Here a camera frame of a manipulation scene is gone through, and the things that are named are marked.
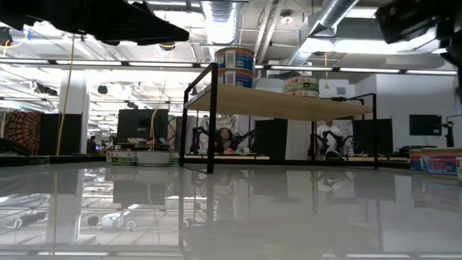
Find yellow power cable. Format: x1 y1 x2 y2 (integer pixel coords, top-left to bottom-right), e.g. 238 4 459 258
54 34 77 157

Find long linear ceiling light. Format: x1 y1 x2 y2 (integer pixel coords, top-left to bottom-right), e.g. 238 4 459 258
270 66 458 76
0 59 203 68

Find background wooden workbench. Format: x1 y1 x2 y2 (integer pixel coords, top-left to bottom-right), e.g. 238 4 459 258
183 155 271 161

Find black wall television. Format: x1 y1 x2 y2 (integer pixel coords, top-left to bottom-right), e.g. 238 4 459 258
409 114 443 137

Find black aluminium table frame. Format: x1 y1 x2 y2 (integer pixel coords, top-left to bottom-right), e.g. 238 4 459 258
0 154 411 170

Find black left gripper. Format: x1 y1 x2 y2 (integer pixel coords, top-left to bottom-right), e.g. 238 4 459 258
0 0 191 46

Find thin yellow cable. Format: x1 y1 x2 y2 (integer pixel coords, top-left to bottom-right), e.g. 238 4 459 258
149 45 174 152

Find black camera stand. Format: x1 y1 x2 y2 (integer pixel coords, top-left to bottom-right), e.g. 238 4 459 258
442 114 456 149

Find red patterned tapestry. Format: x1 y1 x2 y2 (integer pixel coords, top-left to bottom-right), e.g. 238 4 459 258
2 110 43 156

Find black partition panel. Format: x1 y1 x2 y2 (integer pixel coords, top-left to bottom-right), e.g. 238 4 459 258
352 118 393 155
254 118 289 161
38 113 83 156

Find black ceiling device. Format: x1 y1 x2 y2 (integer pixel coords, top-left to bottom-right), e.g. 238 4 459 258
0 27 14 47

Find large black monitor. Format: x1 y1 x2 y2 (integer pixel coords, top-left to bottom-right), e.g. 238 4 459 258
116 108 170 144

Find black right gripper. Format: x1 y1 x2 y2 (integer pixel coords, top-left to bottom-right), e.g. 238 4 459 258
375 0 440 45

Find spiral silver ventilation duct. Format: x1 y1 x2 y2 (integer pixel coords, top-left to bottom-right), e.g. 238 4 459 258
288 0 362 66

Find wooden shelf black metal frame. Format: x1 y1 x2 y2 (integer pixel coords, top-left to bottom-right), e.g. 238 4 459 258
179 62 379 174

